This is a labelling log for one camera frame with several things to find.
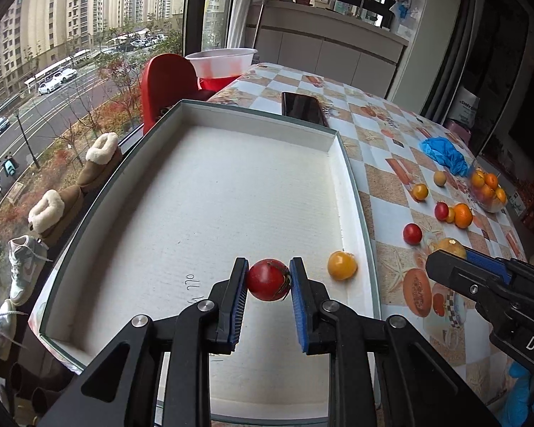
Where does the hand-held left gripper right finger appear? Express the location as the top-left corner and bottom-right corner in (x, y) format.
(289, 257), (501, 427)

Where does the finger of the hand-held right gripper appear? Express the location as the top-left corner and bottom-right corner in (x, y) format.
(425, 250), (508, 309)
(465, 250), (514, 284)

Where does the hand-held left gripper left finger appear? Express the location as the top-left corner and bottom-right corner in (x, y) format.
(56, 257), (250, 427)

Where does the large yellow tomato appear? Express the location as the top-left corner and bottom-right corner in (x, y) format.
(434, 238), (467, 259)

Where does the large red tomato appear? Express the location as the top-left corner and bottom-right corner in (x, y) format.
(247, 258), (292, 302)

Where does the clear glass bowl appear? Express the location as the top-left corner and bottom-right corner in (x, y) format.
(469, 167), (509, 213)

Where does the white shallow cardboard box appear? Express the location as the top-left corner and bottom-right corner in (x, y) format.
(39, 99), (386, 427)

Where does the person's right hand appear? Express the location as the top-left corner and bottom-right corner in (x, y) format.
(506, 362), (534, 427)

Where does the crumpled blue glove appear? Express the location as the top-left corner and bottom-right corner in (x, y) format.
(419, 136), (471, 176)

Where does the white shopping bag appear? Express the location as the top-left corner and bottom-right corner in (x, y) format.
(449, 86), (480, 127)

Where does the brown fleece-lined boot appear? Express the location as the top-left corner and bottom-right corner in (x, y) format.
(77, 132), (123, 194)
(28, 185), (87, 247)

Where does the black smartphone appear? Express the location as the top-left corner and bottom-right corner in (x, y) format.
(281, 91), (330, 128)

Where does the red chair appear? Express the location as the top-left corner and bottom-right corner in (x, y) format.
(141, 53), (214, 136)

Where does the white plastic basin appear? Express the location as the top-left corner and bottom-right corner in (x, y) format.
(184, 47), (259, 92)

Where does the white kitchen counter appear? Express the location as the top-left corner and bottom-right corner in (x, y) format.
(245, 0), (410, 99)

